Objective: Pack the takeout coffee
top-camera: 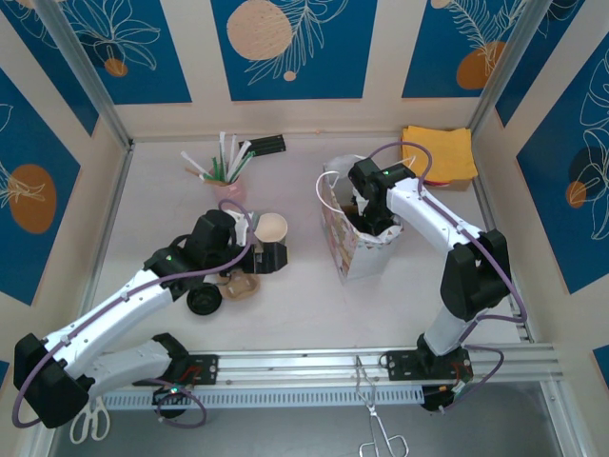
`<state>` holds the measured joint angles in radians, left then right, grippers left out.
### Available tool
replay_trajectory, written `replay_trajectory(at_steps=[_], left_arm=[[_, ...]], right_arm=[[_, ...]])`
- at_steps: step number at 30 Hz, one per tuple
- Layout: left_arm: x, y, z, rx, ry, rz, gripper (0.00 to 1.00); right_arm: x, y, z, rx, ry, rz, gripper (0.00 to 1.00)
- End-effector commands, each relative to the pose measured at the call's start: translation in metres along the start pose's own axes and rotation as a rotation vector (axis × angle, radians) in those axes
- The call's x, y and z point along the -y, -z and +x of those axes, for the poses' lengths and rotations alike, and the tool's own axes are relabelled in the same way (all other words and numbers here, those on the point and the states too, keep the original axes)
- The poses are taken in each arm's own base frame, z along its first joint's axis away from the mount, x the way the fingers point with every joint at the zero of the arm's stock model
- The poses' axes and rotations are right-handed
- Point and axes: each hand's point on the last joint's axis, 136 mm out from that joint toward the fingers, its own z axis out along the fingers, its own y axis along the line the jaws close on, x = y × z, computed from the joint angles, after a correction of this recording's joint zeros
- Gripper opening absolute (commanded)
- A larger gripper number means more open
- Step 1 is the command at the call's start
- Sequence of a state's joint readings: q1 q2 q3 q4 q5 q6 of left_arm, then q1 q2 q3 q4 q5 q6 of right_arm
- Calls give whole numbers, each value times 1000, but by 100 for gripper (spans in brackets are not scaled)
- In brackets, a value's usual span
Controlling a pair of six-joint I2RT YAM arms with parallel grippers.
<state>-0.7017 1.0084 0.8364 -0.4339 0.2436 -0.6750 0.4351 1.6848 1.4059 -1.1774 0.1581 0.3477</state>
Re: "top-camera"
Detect white handled scissors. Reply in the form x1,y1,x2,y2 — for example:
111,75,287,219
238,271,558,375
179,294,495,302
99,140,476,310
69,399,111,444

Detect aluminium side rail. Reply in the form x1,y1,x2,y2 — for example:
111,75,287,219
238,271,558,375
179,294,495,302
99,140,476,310
470,137,534,344
66,142,137,356

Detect small circuit board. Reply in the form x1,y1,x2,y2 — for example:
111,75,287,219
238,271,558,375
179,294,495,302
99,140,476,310
151,384,192,407
422,380,472,414

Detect aluminium frame post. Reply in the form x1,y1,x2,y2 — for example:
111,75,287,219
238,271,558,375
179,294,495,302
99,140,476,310
32,0,134,151
468,0,548,142

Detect pink straw holder cup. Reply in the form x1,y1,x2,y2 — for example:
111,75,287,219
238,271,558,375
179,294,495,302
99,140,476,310
210,179,248,207

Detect brown pulp cup carrier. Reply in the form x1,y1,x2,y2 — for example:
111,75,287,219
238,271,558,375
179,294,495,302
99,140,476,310
217,269,264,302

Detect green paper coffee cup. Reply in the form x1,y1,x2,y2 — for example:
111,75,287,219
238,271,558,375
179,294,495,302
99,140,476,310
254,212,289,248

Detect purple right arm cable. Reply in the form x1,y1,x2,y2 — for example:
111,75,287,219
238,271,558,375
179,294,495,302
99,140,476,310
365,141,528,415

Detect metal wire tongs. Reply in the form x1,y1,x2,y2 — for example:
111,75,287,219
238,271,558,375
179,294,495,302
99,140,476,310
354,356,410,457

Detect white slotted cable duct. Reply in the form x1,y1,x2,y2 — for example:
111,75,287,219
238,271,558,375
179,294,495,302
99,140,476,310
61,384,425,410

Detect aluminium mounting rail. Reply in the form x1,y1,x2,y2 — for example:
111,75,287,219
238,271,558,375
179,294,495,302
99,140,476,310
40,343,565,390

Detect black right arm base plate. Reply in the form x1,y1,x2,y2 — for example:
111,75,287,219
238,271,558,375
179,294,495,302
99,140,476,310
385,348,475,382

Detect black ridged plastic strip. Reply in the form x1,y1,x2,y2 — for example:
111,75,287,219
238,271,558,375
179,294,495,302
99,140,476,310
246,134,288,157

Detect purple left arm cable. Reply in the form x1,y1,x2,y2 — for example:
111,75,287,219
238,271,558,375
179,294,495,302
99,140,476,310
11,198,256,429

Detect yellow cloth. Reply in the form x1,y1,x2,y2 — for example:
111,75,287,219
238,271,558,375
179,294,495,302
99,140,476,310
401,125,480,185

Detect black plastic cup lid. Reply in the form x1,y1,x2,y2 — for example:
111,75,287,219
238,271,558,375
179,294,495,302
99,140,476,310
186,284,224,316

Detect brown cardboard napkin box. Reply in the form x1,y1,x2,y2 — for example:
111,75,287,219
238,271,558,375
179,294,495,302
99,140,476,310
421,175,475,193

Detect animal print paper gift bag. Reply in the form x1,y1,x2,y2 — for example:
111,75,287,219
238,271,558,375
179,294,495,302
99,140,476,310
315,152,422,287

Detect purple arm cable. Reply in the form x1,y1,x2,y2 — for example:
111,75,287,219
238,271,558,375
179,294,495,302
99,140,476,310
365,141,528,415
11,198,256,429

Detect green straw in wrapper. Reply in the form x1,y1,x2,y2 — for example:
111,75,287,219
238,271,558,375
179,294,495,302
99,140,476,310
230,140,253,185

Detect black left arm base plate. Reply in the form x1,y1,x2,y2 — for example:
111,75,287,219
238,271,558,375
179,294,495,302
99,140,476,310
131,352,220,387

